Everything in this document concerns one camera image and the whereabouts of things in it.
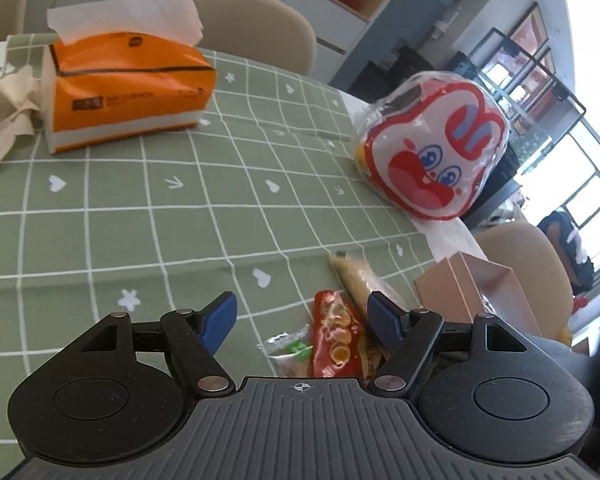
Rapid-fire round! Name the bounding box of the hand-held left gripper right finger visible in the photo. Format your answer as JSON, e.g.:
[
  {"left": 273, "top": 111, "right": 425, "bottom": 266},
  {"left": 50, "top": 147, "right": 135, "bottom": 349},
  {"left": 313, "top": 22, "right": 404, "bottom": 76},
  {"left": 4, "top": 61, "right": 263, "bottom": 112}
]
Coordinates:
[{"left": 369, "top": 291, "right": 536, "bottom": 394}]

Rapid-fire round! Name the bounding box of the orange tissue box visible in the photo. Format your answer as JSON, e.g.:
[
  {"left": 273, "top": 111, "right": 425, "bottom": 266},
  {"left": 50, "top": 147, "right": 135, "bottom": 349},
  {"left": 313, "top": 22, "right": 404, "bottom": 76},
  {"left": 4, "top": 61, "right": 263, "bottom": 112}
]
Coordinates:
[{"left": 42, "top": 0, "right": 218, "bottom": 155}]

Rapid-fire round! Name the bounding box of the pink cardboard box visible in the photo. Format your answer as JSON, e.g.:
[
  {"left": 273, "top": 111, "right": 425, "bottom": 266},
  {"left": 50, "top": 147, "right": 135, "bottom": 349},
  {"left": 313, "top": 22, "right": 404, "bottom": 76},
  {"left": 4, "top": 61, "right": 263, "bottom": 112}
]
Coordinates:
[{"left": 414, "top": 252, "right": 541, "bottom": 336}]

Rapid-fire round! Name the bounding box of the green checked tablecloth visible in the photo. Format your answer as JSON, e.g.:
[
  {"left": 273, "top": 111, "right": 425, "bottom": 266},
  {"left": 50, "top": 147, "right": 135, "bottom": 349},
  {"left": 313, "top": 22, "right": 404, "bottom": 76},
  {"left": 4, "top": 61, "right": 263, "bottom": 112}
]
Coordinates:
[{"left": 0, "top": 34, "right": 451, "bottom": 480}]

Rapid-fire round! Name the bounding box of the lollipop green label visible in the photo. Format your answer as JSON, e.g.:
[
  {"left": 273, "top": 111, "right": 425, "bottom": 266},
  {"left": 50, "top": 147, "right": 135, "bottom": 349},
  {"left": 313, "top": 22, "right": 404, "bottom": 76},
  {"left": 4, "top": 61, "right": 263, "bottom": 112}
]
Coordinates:
[{"left": 257, "top": 325, "right": 315, "bottom": 378}]

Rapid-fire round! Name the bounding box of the tan snack packet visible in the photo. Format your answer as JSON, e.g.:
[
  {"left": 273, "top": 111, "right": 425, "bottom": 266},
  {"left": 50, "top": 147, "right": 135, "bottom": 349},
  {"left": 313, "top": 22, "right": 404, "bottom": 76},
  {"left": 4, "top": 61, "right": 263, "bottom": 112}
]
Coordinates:
[{"left": 328, "top": 252, "right": 408, "bottom": 381}]

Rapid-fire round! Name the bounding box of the red snack packet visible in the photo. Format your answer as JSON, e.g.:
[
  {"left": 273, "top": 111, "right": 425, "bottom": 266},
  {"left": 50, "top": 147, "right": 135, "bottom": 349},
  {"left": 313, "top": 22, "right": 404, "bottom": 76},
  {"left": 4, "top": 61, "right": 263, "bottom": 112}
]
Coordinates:
[{"left": 311, "top": 290, "right": 381, "bottom": 378}]

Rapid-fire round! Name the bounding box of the black cabinet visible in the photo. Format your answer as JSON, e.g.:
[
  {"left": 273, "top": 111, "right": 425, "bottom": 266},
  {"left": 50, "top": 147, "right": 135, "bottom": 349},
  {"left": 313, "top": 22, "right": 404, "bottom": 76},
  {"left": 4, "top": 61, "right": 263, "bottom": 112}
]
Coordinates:
[{"left": 367, "top": 46, "right": 431, "bottom": 96}]

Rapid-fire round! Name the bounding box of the cream cloth bag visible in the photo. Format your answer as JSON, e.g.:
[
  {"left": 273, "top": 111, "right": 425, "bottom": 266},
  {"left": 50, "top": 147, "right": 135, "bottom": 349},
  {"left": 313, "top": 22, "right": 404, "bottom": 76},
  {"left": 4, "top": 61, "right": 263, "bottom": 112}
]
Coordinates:
[{"left": 0, "top": 40, "right": 43, "bottom": 196}]

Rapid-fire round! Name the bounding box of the black framed fish tank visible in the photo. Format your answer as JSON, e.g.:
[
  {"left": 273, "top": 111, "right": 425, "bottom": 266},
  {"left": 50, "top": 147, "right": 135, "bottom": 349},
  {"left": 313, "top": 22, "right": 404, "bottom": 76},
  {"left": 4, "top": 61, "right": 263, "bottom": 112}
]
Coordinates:
[{"left": 450, "top": 27, "right": 586, "bottom": 181}]

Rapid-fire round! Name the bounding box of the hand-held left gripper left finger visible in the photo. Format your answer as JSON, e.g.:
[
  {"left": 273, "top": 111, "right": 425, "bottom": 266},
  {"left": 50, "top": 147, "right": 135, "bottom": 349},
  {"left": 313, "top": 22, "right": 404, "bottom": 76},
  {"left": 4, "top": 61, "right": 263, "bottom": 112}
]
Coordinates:
[{"left": 70, "top": 292, "right": 237, "bottom": 394}]

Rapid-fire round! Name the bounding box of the rabbit-shaped snack bag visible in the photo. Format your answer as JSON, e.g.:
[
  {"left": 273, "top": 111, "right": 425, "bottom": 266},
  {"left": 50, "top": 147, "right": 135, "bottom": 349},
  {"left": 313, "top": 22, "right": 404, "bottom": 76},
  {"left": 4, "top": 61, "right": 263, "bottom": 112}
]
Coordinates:
[{"left": 352, "top": 71, "right": 510, "bottom": 221}]

